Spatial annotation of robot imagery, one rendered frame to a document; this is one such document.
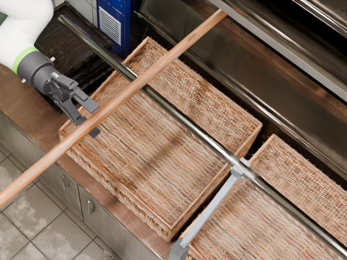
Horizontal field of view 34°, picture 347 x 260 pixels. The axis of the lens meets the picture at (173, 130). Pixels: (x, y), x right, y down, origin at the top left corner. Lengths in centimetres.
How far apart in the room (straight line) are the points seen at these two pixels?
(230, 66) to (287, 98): 22
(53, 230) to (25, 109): 66
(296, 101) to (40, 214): 139
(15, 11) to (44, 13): 8
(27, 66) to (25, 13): 15
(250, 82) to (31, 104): 90
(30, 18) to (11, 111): 75
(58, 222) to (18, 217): 18
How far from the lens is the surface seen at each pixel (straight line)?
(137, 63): 220
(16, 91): 236
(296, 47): 146
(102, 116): 154
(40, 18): 164
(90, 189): 212
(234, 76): 193
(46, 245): 268
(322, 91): 173
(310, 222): 152
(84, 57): 215
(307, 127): 187
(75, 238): 267
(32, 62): 161
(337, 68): 149
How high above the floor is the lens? 253
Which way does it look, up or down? 61 degrees down
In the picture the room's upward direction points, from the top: 9 degrees clockwise
